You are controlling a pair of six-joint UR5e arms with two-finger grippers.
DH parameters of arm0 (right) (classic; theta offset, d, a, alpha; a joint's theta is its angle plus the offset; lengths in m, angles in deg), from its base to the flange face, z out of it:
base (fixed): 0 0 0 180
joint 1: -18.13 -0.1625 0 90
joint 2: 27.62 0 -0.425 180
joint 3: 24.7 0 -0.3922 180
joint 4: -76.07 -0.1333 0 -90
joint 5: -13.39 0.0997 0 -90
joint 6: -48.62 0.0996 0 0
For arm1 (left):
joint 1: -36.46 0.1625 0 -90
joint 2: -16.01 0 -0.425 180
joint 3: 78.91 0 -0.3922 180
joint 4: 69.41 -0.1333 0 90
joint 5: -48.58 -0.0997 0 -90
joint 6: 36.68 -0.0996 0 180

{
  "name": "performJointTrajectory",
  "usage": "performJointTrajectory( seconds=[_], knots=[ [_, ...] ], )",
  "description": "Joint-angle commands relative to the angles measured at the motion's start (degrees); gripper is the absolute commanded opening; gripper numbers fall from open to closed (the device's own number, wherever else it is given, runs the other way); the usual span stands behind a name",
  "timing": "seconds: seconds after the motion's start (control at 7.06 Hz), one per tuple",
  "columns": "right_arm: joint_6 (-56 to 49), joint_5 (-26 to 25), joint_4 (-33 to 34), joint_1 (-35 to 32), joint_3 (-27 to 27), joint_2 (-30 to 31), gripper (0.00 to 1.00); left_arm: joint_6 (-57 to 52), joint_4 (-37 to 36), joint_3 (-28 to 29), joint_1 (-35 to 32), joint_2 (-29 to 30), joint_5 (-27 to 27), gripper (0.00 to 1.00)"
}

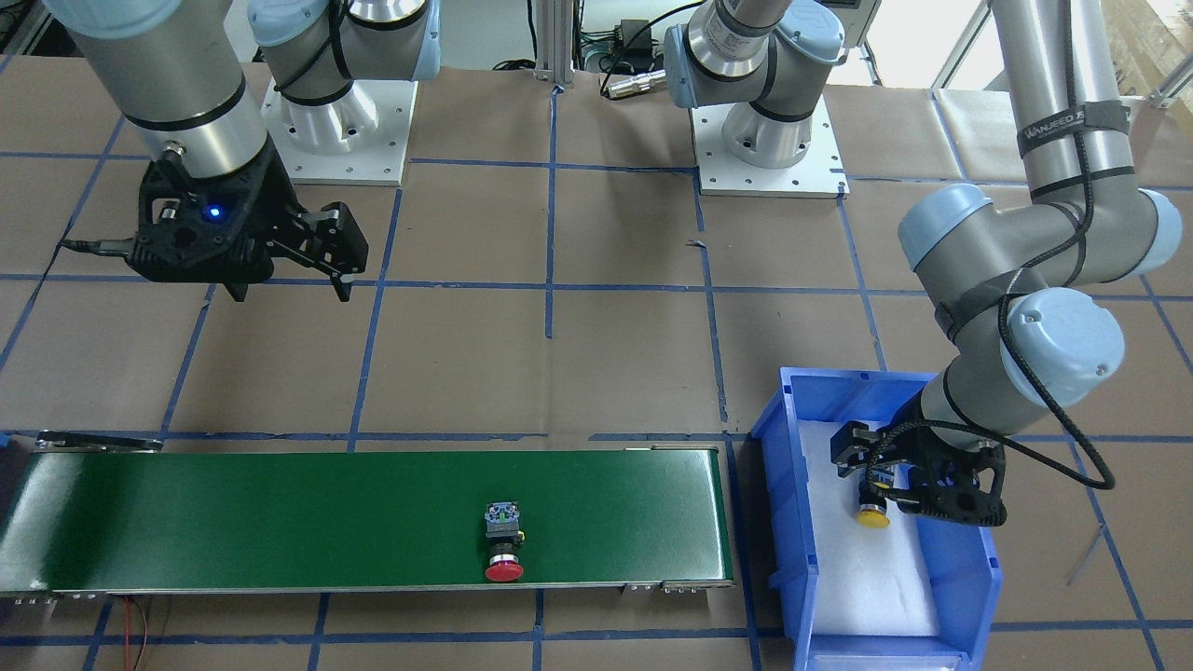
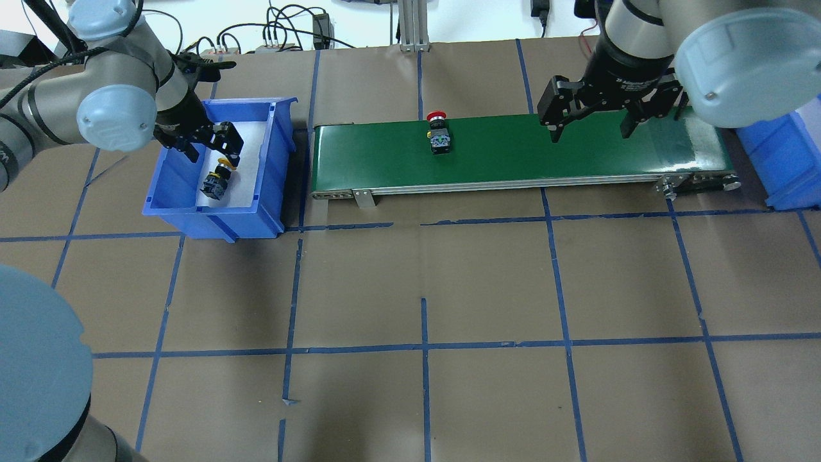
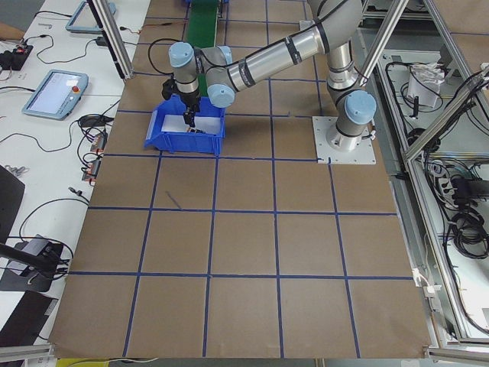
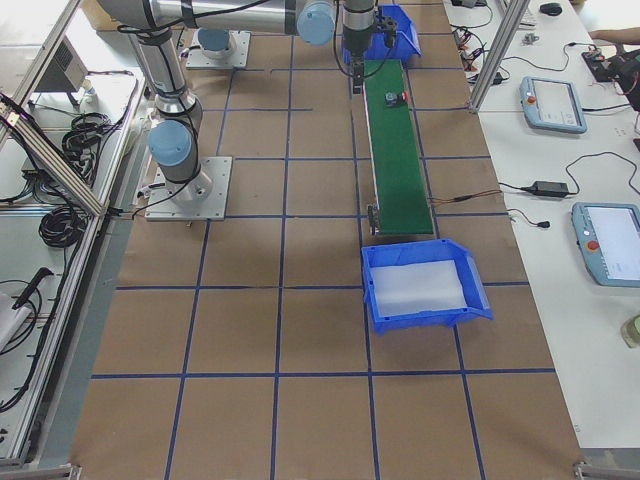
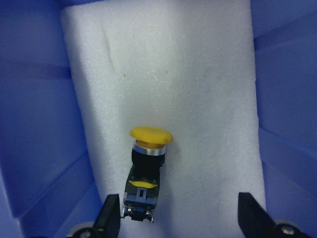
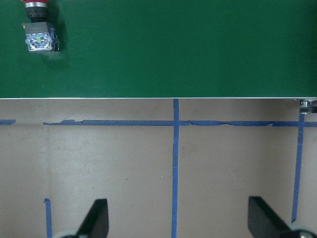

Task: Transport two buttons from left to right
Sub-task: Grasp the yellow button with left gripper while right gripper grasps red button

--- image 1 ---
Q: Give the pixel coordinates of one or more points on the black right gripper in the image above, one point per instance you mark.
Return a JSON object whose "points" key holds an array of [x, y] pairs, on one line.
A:
{"points": [[271, 207]]}

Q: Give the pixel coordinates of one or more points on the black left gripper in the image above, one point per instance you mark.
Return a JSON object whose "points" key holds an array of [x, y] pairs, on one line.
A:
{"points": [[902, 446]]}

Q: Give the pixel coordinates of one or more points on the yellow push button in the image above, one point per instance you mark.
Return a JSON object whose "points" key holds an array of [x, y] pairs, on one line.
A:
{"points": [[872, 507]]}

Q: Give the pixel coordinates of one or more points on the red push button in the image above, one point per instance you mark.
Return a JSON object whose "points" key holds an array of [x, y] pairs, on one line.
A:
{"points": [[505, 537]]}

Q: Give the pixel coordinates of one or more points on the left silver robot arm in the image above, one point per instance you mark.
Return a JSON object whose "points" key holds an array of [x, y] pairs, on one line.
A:
{"points": [[1006, 284]]}

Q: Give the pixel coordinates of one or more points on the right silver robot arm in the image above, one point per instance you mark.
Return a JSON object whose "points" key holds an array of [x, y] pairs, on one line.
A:
{"points": [[172, 71]]}

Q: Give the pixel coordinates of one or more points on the white foam pad far bin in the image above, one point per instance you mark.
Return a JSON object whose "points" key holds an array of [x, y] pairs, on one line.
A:
{"points": [[872, 582]]}

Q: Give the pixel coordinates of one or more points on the far blue plastic bin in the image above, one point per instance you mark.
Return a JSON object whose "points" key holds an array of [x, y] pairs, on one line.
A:
{"points": [[962, 566]]}

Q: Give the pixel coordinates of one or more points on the green conveyor belt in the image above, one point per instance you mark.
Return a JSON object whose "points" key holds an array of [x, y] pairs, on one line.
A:
{"points": [[190, 523]]}

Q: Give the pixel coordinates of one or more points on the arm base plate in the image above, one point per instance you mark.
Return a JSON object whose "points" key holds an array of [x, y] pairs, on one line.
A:
{"points": [[741, 153], [359, 140]]}

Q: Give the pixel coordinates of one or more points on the aluminium frame post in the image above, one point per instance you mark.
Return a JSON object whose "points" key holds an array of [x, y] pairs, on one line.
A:
{"points": [[555, 29]]}

